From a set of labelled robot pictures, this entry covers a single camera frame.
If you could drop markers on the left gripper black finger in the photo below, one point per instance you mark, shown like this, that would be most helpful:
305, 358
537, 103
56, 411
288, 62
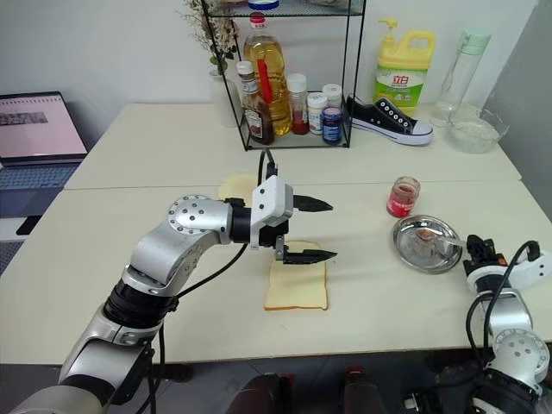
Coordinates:
312, 204
308, 256

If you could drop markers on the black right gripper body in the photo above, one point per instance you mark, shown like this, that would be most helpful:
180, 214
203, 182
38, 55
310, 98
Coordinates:
493, 255

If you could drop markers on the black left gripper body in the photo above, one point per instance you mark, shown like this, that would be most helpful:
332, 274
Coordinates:
276, 236

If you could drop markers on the clear plastic spoon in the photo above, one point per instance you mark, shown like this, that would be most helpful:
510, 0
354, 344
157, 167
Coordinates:
452, 242

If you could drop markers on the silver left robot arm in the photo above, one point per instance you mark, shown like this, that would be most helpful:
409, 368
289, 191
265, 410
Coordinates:
185, 241

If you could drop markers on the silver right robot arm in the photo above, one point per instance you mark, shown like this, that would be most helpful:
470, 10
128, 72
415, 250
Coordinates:
517, 349

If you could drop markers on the white bread slice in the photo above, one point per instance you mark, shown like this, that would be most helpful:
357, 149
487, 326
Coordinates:
235, 185
297, 284

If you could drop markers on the red jam jar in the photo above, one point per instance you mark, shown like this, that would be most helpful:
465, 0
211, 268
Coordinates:
403, 200

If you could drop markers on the round metal plate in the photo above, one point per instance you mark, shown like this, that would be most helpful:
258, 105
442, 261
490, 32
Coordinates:
414, 250

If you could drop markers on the blue label jar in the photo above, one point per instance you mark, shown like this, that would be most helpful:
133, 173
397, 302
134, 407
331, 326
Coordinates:
332, 125

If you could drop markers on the white label seasoning jar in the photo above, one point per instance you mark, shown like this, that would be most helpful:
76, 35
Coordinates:
316, 114

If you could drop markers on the red sauce jar white lid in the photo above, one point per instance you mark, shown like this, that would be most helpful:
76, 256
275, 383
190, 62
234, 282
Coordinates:
298, 108

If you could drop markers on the brown ketchup bottle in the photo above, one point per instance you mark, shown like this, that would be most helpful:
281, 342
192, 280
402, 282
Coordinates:
256, 116

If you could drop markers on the small white lid jar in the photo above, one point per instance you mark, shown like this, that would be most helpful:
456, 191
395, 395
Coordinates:
332, 94

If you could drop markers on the black and white sneaker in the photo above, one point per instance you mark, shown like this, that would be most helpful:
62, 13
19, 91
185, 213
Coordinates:
388, 118

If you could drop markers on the clear glass bowl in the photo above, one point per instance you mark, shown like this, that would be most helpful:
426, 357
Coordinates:
474, 131

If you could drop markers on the white vase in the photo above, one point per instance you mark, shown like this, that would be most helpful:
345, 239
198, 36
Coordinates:
222, 101

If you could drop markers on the dark rounded shape red trim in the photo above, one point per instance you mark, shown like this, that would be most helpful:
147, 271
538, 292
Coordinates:
263, 394
364, 390

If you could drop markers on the large cooking oil bottle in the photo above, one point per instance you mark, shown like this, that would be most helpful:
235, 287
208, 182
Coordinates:
265, 56

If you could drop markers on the yellow detergent pump bottle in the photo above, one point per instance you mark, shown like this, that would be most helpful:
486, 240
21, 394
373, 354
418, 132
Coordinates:
401, 73

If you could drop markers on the clear bottle green lid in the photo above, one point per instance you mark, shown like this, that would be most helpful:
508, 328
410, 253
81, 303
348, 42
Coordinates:
463, 69

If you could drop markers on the dried flower bunch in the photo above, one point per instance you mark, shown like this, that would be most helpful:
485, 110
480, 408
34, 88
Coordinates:
217, 30

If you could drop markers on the blue white tape roll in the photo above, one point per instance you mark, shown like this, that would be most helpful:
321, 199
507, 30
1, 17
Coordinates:
263, 4

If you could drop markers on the black phone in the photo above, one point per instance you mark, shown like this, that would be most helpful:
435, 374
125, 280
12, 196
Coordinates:
26, 225

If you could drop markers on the open laptop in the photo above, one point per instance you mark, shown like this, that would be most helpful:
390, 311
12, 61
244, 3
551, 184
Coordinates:
39, 129

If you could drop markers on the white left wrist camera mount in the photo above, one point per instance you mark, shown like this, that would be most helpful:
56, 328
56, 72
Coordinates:
271, 202

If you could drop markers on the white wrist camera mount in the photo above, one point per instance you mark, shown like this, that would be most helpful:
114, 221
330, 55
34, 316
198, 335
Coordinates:
271, 202
530, 269

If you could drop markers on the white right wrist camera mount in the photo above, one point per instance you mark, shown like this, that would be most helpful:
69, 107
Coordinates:
530, 269

